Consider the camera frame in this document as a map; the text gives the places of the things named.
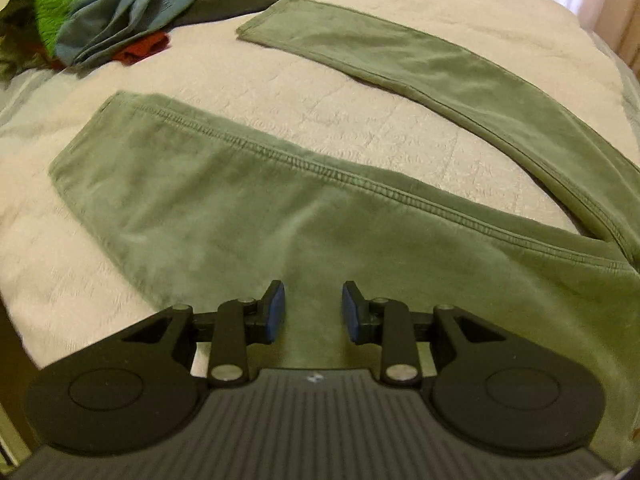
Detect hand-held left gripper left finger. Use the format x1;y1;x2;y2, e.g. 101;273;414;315
118;280;287;388

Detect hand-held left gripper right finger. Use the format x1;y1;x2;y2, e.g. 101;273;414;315
340;281;512;387

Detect green pants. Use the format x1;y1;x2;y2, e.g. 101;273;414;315
48;0;640;441

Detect white quilted bedspread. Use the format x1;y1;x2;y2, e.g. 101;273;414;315
0;0;640;361

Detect red cloth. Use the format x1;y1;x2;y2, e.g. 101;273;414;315
117;31;172;67

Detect black garment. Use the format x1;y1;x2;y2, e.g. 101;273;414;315
176;0;287;27

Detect blue-grey garment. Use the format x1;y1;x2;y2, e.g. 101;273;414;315
54;0;211;69

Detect green fuzzy cloth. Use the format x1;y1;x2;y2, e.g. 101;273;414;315
35;0;147;57

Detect dark green cloth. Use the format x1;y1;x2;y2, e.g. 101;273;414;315
0;0;62;82

